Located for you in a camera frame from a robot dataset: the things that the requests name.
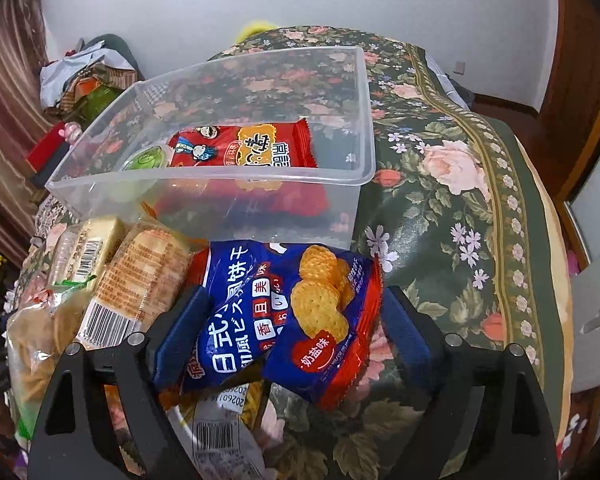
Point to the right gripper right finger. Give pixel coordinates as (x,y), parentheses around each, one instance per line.
(488,399)

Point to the green-edged pastry bag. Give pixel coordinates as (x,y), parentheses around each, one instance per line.
(36,336)

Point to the blue cracker bag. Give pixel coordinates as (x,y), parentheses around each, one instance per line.
(298,315)

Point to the green apple jelly cup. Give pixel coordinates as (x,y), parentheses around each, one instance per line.
(153,156)

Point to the red snack bag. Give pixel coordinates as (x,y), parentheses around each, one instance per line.
(252,162)

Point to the white barcode snack packet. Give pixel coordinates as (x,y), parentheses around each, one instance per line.
(217,429)

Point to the orange biscuit pack barcode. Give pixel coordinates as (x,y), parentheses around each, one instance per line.
(140,283)

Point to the white wardrobe with hearts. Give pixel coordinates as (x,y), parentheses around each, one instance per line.
(597,279)

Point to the cream wrapped cake pack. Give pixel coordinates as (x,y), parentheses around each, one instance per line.
(83,251)

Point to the floral bed cover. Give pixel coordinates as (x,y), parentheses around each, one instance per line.
(457,219)

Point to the pink plush toy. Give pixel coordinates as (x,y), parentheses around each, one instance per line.
(70,132)

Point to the striped brown curtain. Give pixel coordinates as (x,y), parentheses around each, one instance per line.
(22,121)

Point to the clear plastic storage bin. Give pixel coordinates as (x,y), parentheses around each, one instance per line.
(327,86)

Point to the pile of clothes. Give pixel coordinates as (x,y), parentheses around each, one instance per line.
(83,83)

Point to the brown wooden door frame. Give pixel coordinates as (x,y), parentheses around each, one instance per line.
(563,137)

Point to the yellow foam bed rail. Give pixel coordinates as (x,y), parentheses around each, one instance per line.
(254,28)

